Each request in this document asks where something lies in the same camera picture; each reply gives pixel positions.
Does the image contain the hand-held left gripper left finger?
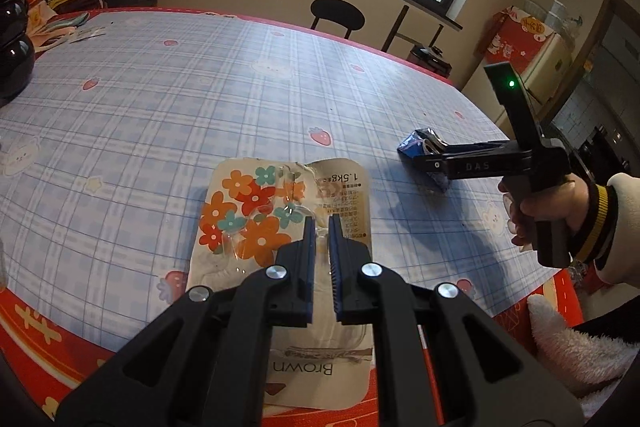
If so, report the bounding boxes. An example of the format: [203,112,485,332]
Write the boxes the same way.
[54,216,317,427]

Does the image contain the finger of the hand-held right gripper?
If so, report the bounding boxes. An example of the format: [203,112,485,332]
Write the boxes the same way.
[430,140,513,156]
[412,154,451,180]

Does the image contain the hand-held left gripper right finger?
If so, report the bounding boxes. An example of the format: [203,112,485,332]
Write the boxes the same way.
[327,213,586,427]

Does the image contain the blue foil wrapper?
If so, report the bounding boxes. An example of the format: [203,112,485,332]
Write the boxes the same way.
[396,126,452,194]

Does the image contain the floral plastic package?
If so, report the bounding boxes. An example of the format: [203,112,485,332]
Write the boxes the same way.
[185,156,376,411]

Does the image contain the person's right forearm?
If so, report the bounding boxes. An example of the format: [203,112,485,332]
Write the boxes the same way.
[570,172,640,289]

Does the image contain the person's right hand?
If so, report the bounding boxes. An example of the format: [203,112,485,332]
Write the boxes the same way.
[498,172,597,259]

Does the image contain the cream refrigerator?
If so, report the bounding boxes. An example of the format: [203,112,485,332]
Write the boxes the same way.
[461,31,574,128]

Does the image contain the black rice cooker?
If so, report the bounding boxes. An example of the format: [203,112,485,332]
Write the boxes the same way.
[406,44,453,80]

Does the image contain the red cloth on cabinet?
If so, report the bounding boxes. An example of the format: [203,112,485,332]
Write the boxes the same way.
[481,5,557,76]

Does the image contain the wooden folding rack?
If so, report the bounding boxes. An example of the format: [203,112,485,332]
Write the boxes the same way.
[380,5,449,56]

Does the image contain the clear glass jars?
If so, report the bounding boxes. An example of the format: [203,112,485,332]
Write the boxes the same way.
[522,0,585,38]

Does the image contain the black round chair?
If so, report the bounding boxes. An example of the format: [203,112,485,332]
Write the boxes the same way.
[309,0,366,40]

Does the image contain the white fleece garment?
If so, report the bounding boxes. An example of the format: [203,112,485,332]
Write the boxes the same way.
[526,293,640,410]

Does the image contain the small white paper packets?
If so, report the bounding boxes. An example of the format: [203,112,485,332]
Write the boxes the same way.
[69,26,107,44]

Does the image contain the pink and teal cloths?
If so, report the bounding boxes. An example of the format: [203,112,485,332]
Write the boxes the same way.
[29,11,92,51]

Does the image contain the black gourd-shaped bottle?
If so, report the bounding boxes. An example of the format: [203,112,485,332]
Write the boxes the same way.
[0,0,37,108]

